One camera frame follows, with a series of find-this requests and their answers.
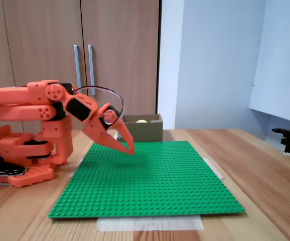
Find open cardboard box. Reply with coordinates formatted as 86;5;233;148
114;113;164;143

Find masking tape strip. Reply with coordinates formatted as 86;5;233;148
202;157;225;180
96;215;205;232
69;157;85;178

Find green studded baseplate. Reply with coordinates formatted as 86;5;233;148
47;140;246;218

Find wooden cabinet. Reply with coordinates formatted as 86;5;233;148
0;0;162;131

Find gripper servo cable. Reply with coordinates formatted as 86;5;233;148
72;85;124;125

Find metal cabinet handle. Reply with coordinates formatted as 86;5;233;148
73;45;82;87
87;44;96;96

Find black camera stand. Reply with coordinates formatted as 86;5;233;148
271;74;290;158

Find white wall panel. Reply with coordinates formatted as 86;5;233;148
249;0;290;123

